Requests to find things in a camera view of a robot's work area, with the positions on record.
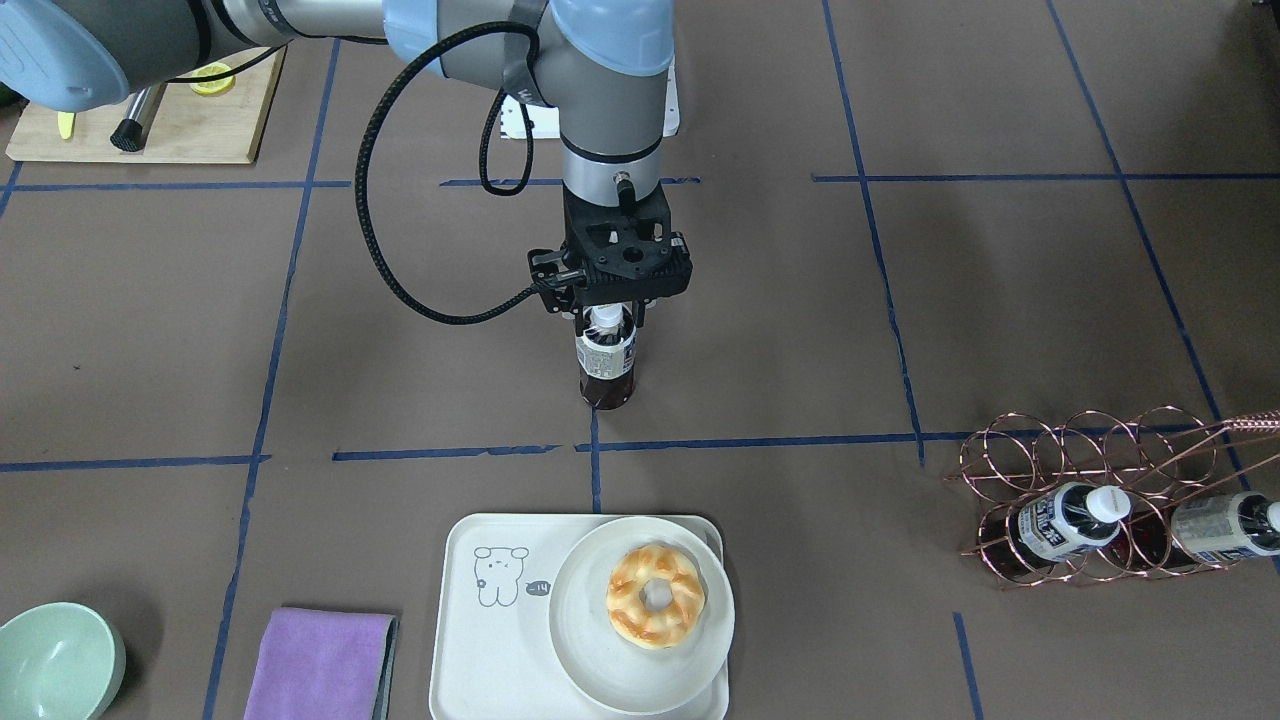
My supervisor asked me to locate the beige bunny tray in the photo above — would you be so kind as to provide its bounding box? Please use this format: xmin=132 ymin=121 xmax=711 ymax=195
xmin=429 ymin=512 xmax=735 ymax=719

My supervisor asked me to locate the black camera cable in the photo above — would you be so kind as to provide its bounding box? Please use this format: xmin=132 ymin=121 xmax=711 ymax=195
xmin=355 ymin=22 xmax=561 ymax=325

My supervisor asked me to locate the yellow plastic knife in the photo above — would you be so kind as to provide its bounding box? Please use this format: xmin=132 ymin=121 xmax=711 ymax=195
xmin=56 ymin=111 xmax=76 ymax=141

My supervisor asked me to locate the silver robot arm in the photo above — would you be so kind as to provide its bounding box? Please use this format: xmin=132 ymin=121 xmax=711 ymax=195
xmin=3 ymin=1 xmax=692 ymax=332

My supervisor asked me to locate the wooden cutting board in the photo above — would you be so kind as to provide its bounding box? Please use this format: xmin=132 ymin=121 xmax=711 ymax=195
xmin=5 ymin=49 xmax=287 ymax=165

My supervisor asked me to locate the yellow lemon slice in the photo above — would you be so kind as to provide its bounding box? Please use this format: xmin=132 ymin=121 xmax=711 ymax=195
xmin=186 ymin=61 xmax=236 ymax=96

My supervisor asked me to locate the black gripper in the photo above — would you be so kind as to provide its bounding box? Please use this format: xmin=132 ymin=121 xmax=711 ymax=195
xmin=562 ymin=184 xmax=673 ymax=337

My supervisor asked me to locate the cream round plate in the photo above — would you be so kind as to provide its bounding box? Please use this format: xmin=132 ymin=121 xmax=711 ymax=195
xmin=548 ymin=515 xmax=736 ymax=719

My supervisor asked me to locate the green ceramic bowl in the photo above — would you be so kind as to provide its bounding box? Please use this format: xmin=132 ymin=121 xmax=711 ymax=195
xmin=1 ymin=602 xmax=127 ymax=719

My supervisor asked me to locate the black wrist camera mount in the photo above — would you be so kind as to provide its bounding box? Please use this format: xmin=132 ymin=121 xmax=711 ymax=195
xmin=527 ymin=233 xmax=692 ymax=315

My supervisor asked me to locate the copper wire bottle rack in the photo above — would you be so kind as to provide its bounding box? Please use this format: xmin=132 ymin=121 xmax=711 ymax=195
xmin=947 ymin=406 xmax=1277 ymax=589

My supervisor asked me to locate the steel black-handled tool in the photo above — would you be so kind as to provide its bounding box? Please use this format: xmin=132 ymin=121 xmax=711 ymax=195
xmin=110 ymin=83 xmax=168 ymax=152

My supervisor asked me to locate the glazed donut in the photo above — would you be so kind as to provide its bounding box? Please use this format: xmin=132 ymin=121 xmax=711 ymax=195
xmin=605 ymin=544 xmax=707 ymax=650

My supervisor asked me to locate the tea bottle white cap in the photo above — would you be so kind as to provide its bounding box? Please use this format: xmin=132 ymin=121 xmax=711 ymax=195
xmin=575 ymin=304 xmax=637 ymax=411

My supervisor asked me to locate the tea bottle in rack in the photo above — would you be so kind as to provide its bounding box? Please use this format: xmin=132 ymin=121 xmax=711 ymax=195
xmin=982 ymin=482 xmax=1133 ymax=583

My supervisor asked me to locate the purple folded cloth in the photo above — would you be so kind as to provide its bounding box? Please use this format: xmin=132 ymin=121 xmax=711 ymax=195
xmin=243 ymin=607 xmax=399 ymax=719

